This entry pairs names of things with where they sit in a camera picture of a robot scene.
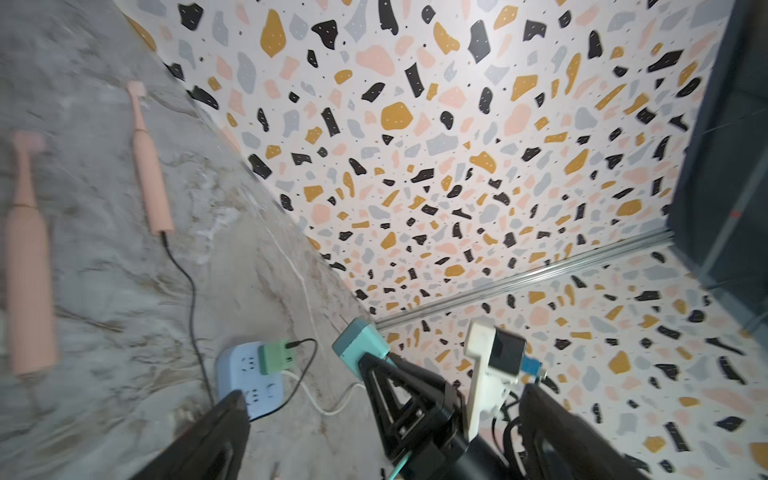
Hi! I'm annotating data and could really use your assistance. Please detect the black charging cable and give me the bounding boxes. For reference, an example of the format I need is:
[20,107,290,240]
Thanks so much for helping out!
[158,232,319,424]

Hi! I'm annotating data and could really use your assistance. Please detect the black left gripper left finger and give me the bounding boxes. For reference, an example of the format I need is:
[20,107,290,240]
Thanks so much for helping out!
[133,390,250,480]

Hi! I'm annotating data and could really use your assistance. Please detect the blue power strip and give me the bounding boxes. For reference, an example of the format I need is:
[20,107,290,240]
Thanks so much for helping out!
[215,341,286,420]

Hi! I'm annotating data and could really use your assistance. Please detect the teal charger cube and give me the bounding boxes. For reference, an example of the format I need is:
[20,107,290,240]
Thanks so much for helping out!
[332,318,393,384]

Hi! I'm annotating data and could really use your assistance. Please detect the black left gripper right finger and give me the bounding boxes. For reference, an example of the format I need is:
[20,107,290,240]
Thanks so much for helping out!
[519,384,646,480]

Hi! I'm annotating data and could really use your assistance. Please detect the white power strip cable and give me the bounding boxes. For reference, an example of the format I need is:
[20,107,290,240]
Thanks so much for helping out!
[278,368,367,418]

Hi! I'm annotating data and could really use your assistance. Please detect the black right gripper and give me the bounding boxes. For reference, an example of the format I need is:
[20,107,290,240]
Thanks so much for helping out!
[358,353,525,480]

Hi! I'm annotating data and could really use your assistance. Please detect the green charger plug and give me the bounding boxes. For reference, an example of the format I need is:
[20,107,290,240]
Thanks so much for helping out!
[258,340,299,375]

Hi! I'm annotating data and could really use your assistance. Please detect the pink toothbrush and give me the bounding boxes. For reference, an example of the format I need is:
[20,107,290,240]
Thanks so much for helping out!
[5,131,58,376]
[126,80,174,236]

